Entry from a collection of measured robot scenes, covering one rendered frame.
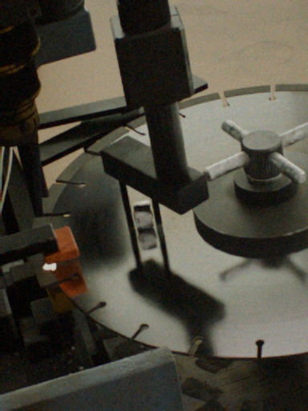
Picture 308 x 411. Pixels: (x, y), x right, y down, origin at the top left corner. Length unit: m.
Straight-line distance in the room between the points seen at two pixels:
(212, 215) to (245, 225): 0.03
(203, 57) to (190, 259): 0.72
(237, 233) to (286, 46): 0.72
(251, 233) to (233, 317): 0.08
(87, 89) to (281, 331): 0.78
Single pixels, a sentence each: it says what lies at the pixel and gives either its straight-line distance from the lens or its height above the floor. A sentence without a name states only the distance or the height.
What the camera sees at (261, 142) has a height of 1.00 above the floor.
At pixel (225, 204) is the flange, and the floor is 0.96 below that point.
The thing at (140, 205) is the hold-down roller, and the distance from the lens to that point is 0.77.
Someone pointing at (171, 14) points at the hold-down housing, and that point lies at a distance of 0.66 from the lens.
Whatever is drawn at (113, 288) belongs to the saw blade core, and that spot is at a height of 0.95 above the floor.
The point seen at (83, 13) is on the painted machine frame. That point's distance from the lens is 0.90.
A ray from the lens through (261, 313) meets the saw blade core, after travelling 0.69.
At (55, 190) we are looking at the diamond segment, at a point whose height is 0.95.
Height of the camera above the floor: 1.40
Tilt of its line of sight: 34 degrees down
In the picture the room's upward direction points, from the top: 11 degrees counter-clockwise
